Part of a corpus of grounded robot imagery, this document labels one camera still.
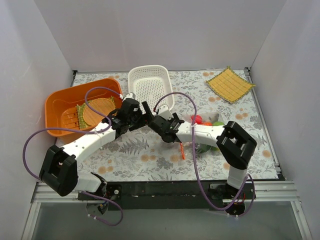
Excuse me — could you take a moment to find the red fake tomato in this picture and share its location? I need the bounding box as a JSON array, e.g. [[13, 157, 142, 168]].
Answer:
[[190, 115, 203, 125]]

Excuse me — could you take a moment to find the orange fake tangerine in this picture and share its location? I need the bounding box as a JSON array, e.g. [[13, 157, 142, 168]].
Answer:
[[202, 121, 212, 126]]

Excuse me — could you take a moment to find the clear zip top bag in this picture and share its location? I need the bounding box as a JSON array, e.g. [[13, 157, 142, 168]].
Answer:
[[180, 112, 225, 160]]

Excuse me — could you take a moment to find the dark green fake avocado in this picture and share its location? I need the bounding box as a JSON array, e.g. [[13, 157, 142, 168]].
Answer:
[[196, 143, 212, 154]]

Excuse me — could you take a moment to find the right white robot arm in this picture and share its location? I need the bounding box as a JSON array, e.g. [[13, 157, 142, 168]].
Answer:
[[148, 115, 257, 199]]

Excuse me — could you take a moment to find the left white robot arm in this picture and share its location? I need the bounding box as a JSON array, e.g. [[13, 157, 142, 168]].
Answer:
[[39, 97, 153, 200]]

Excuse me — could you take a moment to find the round orange woven tray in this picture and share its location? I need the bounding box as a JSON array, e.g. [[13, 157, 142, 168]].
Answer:
[[82, 97, 116, 126]]

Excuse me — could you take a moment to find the white perforated plastic basket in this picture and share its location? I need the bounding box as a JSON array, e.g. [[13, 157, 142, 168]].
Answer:
[[128, 65, 175, 115]]

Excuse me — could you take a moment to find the green yellow bamboo mat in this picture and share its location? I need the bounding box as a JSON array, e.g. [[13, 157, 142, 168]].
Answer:
[[75, 96, 118, 130]]

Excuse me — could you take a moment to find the orange plastic tub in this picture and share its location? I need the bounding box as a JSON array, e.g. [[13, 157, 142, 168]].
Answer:
[[44, 78, 122, 131]]

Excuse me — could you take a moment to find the yellow woven mat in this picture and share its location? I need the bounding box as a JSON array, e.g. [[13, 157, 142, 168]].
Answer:
[[206, 66, 256, 104]]

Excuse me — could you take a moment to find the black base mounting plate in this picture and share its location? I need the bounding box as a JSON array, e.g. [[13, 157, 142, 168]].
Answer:
[[90, 180, 256, 210]]

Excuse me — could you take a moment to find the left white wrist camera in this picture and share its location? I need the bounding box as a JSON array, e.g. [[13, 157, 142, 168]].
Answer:
[[122, 92, 136, 101]]

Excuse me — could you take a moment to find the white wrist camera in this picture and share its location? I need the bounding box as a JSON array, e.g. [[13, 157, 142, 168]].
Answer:
[[122, 92, 136, 101], [156, 104, 173, 120]]

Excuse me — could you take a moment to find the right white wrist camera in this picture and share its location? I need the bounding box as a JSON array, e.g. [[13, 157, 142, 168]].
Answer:
[[156, 104, 173, 120]]

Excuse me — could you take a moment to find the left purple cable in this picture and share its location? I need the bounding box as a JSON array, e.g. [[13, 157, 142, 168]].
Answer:
[[22, 86, 124, 227]]

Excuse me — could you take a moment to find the aluminium frame rail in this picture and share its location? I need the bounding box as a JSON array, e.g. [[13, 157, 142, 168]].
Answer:
[[31, 181, 300, 203]]

